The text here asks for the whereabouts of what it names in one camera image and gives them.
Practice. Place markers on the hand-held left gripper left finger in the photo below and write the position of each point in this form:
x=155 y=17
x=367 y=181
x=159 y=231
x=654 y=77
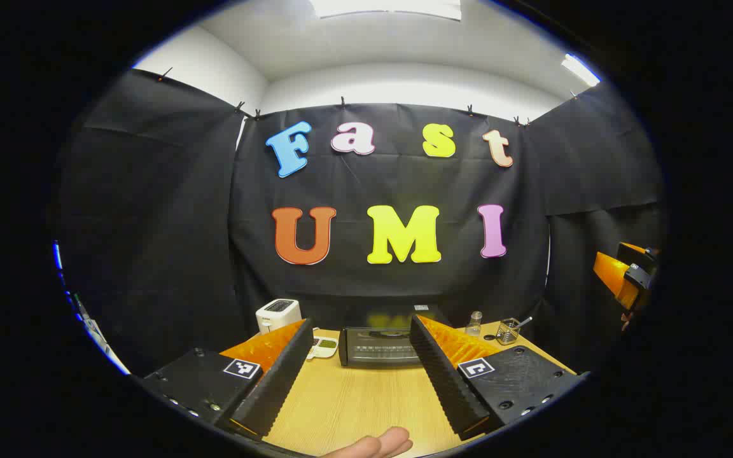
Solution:
x=284 y=375

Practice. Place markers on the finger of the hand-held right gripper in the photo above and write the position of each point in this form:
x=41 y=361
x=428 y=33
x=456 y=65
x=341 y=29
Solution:
x=613 y=277

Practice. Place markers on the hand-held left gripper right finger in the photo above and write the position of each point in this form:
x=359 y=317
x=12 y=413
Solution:
x=446 y=381

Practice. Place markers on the black electric oven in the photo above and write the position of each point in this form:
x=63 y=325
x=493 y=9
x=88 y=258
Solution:
x=376 y=350

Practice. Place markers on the white divided snack dish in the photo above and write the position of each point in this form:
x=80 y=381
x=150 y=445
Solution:
x=325 y=346

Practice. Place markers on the white toaster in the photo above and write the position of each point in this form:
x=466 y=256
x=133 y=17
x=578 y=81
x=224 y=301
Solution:
x=277 y=318

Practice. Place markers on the clear glass bottle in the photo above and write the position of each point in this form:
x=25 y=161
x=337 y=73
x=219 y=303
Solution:
x=474 y=326

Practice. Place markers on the striped straw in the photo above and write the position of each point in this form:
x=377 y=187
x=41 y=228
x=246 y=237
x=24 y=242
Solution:
x=524 y=322

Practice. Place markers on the ceiling light panel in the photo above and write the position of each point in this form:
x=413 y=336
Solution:
x=580 y=70
x=385 y=7

